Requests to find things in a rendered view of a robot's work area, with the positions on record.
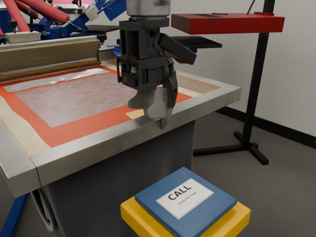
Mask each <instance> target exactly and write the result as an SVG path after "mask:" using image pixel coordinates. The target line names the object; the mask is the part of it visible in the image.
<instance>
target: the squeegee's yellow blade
mask: <svg viewBox="0 0 316 237"><path fill-rule="evenodd" d="M96 62H99V61H97V60H96V61H90V62H85V63H77V64H71V65H66V66H60V67H54V68H48V69H42V70H37V71H29V72H23V73H18V74H12V75H6V76H0V79H4V78H10V77H15V76H21V75H26V74H32V73H37V72H43V71H50V70H56V69H61V68H67V67H72V66H78V65H84V64H89V63H96Z"/></svg>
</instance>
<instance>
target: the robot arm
mask: <svg viewBox="0 0 316 237"><path fill-rule="evenodd" d="M126 12H127V15H128V16H130V18H128V20H126V21H119V33H120V49H121V54H120V55H116V64H117V77H118V83H119V82H122V84H123V85H126V86H128V87H131V88H133V89H136V90H137V92H136V94H135V95H134V96H133V97H132V98H131V99H130V100H129V101H128V104H127V105H128V107H129V108H130V109H143V112H144V114H145V115H146V114H147V116H148V118H150V119H161V120H160V123H161V129H165V127H166V126H167V124H168V122H169V119H170V117H171V115H172V112H173V108H174V106H175V102H176V98H177V94H178V83H177V78H176V70H174V61H173V60H172V58H173V59H174V60H175V61H176V62H177V63H180V64H186V63H187V64H190V65H193V64H194V62H195V59H196V57H197V54H195V53H194V52H192V51H191V50H190V49H189V48H188V47H185V46H183V45H182V44H180V43H179V42H177V41H175V40H174V39H172V38H171V37H169V36H168V35H166V34H165V33H160V28H161V27H168V26H169V18H168V17H167V16H169V15H170V14H171V0H126ZM119 63H121V65H120V66H121V76H120V75H119ZM159 85H163V87H157V86H159Z"/></svg>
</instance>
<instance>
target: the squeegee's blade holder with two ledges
mask: <svg viewBox="0 0 316 237"><path fill-rule="evenodd" d="M96 60H97V58H96V57H93V58H87V59H81V60H75V61H69V62H63V63H55V64H49V65H43V66H37V67H31V68H24V69H19V70H12V71H4V72H0V76H6V75H12V74H18V73H23V72H29V71H37V70H42V69H48V68H54V67H60V66H66V65H71V64H77V63H85V62H90V61H96Z"/></svg>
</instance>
